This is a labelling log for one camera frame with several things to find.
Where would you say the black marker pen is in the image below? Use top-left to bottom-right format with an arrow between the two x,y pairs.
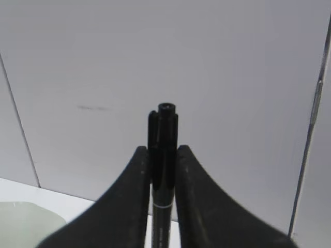
148,103 -> 178,247

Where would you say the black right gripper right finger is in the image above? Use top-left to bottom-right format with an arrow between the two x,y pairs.
175,145 -> 297,247

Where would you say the pale green wavy glass plate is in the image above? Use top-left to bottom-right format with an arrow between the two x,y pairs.
1,201 -> 66,247

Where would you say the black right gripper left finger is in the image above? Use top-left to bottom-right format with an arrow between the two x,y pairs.
38,146 -> 150,247

